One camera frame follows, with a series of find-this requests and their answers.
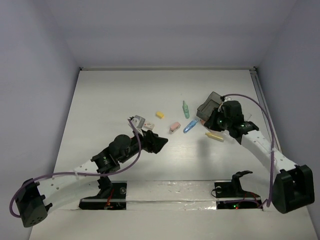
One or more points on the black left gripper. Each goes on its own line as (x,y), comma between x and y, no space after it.
(150,141)

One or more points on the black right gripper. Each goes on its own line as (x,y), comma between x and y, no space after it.
(210,123)

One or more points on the blue highlighter pen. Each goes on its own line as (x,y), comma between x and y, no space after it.
(190,126)

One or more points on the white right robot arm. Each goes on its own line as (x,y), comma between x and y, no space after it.
(291,186)

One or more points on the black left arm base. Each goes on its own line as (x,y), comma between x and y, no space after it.
(112,198)

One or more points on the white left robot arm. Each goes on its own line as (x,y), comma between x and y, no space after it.
(38,197)

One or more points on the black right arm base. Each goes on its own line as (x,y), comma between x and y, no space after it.
(230,195)

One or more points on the clear plastic container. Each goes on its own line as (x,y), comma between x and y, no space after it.
(225,135)

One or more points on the yellow highlighter pen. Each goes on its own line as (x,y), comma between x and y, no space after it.
(214,136)

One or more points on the smoky grey plastic container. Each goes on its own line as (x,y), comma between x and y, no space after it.
(204,111)

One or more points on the grey boxed eraser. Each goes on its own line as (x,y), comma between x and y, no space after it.
(148,125)

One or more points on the yellow eraser block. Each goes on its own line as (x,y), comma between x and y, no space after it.
(159,115)

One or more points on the pink mini stapler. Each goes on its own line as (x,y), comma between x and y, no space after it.
(175,126)

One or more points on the green highlighter pen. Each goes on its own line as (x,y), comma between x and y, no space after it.
(185,109)

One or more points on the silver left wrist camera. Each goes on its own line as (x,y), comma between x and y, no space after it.
(137,122)

